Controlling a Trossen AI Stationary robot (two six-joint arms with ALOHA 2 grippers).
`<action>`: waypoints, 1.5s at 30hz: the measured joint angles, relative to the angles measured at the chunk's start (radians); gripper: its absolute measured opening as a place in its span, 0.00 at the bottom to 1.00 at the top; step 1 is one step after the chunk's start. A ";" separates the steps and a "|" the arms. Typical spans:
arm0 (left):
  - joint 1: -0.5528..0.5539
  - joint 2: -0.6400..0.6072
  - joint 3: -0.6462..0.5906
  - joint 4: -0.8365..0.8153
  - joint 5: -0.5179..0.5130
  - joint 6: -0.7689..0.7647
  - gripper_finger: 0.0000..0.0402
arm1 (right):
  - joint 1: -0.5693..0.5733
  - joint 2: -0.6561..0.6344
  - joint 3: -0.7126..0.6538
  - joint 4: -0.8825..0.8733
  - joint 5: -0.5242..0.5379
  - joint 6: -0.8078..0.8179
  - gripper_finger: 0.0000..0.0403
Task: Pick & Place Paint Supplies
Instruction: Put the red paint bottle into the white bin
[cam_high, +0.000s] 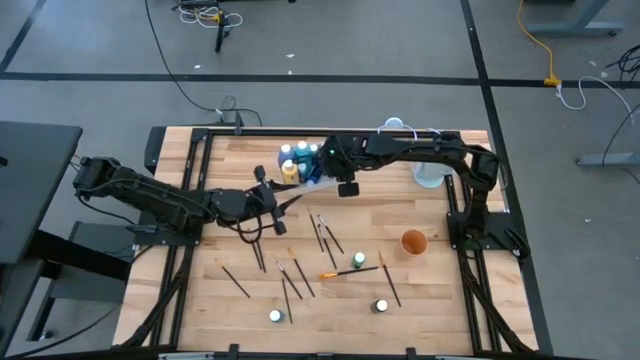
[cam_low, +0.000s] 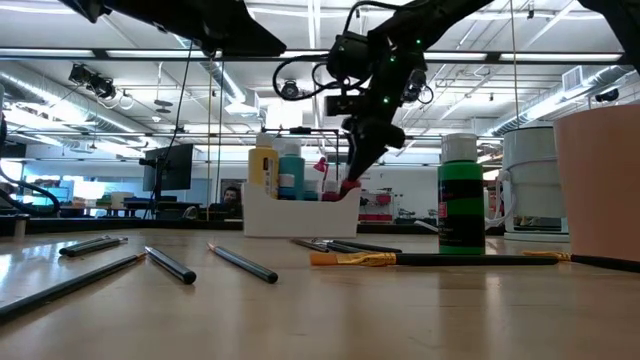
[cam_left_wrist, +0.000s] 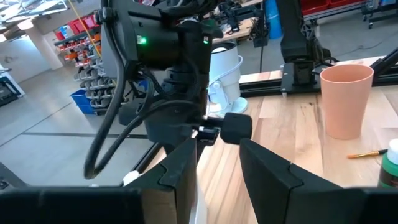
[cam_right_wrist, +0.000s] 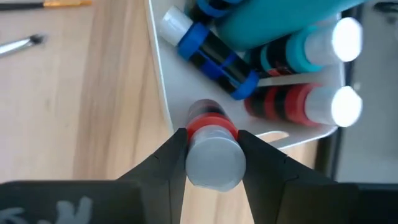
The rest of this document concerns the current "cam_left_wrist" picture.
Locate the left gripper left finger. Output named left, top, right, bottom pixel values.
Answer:
left=123, top=138, right=199, bottom=224

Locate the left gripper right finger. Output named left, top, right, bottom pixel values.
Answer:
left=239, top=138, right=368, bottom=224

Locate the black paintbrush gold ferrule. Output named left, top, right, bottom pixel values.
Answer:
left=346, top=148, right=389, bottom=160

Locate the peach plastic cup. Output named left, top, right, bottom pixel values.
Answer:
left=319, top=63, right=375, bottom=141

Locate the green paint bottle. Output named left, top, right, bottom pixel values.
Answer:
left=377, top=138, right=398, bottom=190

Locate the white cylindrical desk device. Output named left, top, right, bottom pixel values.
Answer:
left=206, top=42, right=249, bottom=118

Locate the parts bin rack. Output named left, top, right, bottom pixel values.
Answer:
left=54, top=14, right=118, bottom=116

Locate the blue storage bin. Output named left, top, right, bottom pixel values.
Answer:
left=70, top=89, right=95, bottom=116

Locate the blue barrel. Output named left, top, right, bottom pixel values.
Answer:
left=264, top=0, right=283, bottom=40

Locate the red drawer rack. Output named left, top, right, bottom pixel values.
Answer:
left=300, top=0, right=369, bottom=16

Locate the yellow extension cable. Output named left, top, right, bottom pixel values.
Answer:
left=67, top=0, right=103, bottom=60

